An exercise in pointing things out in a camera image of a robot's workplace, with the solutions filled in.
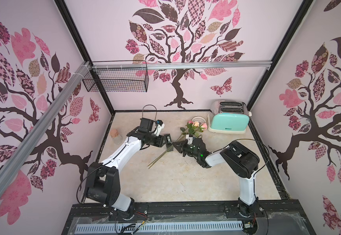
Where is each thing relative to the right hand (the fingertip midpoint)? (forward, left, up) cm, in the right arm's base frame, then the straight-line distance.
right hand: (171, 142), depth 88 cm
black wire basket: (+100, +62, -14) cm, 118 cm away
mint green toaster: (+18, -40, +2) cm, 44 cm away
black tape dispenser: (+5, +2, -4) cm, 7 cm away
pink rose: (+15, -23, -4) cm, 28 cm away
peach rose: (+16, -18, -3) cm, 24 cm away
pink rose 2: (+12, -12, -3) cm, 17 cm away
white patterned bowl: (+25, -22, -8) cm, 34 cm away
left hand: (-1, +5, +2) cm, 6 cm away
